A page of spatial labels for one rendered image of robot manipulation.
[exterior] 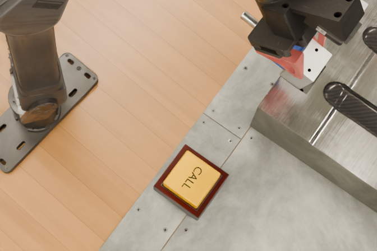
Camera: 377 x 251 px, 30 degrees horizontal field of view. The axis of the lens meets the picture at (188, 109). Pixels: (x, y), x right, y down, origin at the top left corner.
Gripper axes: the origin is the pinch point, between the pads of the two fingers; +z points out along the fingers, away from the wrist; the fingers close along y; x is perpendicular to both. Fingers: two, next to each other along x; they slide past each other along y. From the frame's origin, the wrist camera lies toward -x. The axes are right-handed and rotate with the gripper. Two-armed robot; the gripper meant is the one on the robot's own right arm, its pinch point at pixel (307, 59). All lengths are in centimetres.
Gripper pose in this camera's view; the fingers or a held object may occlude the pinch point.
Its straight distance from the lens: 97.8
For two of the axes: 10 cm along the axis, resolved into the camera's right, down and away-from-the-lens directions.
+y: 5.8, -7.7, 2.7
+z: 4.0, 5.6, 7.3
